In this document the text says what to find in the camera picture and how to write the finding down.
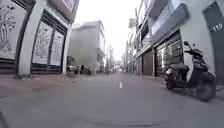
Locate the grey asphalt road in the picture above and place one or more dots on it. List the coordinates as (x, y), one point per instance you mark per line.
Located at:
(110, 106)

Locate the grey concrete building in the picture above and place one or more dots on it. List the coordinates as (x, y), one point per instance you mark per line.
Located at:
(85, 43)

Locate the white dashed centre line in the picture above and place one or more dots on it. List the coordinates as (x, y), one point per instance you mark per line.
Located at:
(121, 85)

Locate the row of buildings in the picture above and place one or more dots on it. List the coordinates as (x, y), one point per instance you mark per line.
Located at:
(196, 30)

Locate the black scooter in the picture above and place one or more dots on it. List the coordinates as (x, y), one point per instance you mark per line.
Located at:
(203, 83)

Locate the building with ornate gates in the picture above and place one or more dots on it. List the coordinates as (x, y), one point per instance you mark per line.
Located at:
(28, 40)

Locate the group of parked motorbikes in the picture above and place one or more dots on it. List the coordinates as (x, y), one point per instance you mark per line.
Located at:
(75, 69)

